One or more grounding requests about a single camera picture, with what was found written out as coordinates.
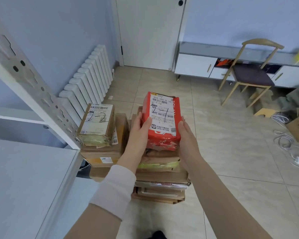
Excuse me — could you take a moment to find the person's left hand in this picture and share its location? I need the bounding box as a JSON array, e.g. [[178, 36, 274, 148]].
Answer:
[[116, 112, 153, 175]]

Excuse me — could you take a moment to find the person's right hand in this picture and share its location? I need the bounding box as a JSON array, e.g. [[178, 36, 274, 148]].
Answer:
[[177, 116, 208, 175]]

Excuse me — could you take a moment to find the red parcel box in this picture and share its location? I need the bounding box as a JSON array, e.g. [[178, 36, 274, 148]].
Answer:
[[142, 91, 182, 151]]

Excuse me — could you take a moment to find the stack of cardboard parcels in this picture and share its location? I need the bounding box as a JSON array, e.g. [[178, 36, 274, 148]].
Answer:
[[79, 106, 190, 204]]

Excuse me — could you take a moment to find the small yellow-taped box marked 2-2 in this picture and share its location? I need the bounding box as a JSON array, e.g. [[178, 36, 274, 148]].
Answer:
[[76, 103, 116, 147]]

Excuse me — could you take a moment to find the person's right forearm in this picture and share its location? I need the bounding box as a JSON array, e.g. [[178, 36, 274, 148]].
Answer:
[[188, 159, 273, 239]]

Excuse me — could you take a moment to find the white metal shelf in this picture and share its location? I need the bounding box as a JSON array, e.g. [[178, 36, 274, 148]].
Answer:
[[0, 12, 93, 239]]

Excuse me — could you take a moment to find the white wristband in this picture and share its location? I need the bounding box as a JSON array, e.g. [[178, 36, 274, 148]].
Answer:
[[89, 164, 137, 221]]

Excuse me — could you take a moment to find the white radiator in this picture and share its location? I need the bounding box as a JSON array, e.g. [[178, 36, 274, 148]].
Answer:
[[57, 44, 114, 127]]

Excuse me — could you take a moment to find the light wooden step stool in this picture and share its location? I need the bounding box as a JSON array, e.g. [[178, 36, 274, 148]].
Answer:
[[249, 88, 279, 119]]

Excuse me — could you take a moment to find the white grey low cabinet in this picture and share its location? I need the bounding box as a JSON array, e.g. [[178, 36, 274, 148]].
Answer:
[[174, 41, 299, 89]]

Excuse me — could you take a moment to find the orange cloth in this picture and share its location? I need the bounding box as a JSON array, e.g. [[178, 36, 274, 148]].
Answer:
[[215, 58, 234, 67]]

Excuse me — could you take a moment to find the wooden chair dark seat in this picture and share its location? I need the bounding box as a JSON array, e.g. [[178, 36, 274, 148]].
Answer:
[[218, 38, 285, 109]]

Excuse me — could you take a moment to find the white door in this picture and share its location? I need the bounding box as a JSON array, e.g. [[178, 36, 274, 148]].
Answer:
[[116, 0, 187, 71]]

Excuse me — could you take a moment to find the grey-green cloth bag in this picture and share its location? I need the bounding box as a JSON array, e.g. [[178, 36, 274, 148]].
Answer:
[[276, 87, 299, 112]]

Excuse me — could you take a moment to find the white cable bundle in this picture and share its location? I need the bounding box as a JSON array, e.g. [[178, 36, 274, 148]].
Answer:
[[270, 111, 299, 170]]

